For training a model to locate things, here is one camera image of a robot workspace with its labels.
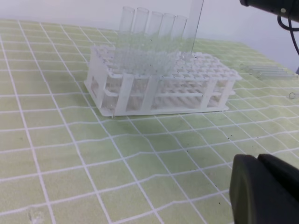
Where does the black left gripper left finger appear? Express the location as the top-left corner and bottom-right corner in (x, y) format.
(229, 154), (299, 224)

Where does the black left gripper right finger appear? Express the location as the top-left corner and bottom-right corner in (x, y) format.
(257, 154), (299, 205)

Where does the clear glass test tube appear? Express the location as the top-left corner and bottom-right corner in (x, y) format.
(181, 0), (204, 61)

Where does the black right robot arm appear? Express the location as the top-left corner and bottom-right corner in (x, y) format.
(240, 0), (299, 22)

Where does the loose glass test tube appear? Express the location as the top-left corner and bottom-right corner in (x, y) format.
(239, 63), (284, 70)
(248, 68), (288, 76)
(256, 72), (299, 80)

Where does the glass test tube in rack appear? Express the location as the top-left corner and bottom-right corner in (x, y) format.
(153, 13), (175, 75)
(163, 15), (187, 76)
(141, 11), (163, 75)
(126, 7), (149, 74)
(114, 7), (135, 70)

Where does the white plastic test tube rack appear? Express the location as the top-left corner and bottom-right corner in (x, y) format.
(84, 45), (241, 117)

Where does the black right camera cable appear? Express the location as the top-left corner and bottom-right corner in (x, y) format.
(277, 15), (299, 56)

